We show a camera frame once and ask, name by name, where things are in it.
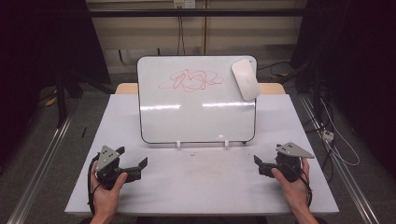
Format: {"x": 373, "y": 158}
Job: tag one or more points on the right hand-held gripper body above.
{"x": 289, "y": 161}

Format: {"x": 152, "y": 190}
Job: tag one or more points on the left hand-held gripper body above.
{"x": 107, "y": 161}

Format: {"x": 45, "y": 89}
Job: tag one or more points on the white dry-erase whiteboard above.
{"x": 193, "y": 121}

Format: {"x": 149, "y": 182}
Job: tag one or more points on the white whiteboard eraser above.
{"x": 246, "y": 79}

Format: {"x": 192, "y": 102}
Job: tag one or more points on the person's right hand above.
{"x": 297, "y": 193}

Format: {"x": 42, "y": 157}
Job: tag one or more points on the person's left hand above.
{"x": 106, "y": 199}

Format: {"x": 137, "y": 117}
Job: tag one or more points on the white whiteboard support clip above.
{"x": 227, "y": 143}
{"x": 178, "y": 144}

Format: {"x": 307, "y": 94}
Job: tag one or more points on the small black floor object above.
{"x": 84, "y": 132}

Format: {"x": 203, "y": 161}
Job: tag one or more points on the white power strip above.
{"x": 328, "y": 135}

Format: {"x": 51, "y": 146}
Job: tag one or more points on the wooden table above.
{"x": 126, "y": 89}

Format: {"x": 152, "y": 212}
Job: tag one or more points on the black metal stand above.
{"x": 61, "y": 99}

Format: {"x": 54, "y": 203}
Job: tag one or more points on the black horizontal bar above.
{"x": 186, "y": 12}

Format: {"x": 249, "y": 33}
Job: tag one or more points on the metal floor rail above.
{"x": 342, "y": 174}
{"x": 40, "y": 169}

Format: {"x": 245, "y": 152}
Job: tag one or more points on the white wall socket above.
{"x": 184, "y": 3}

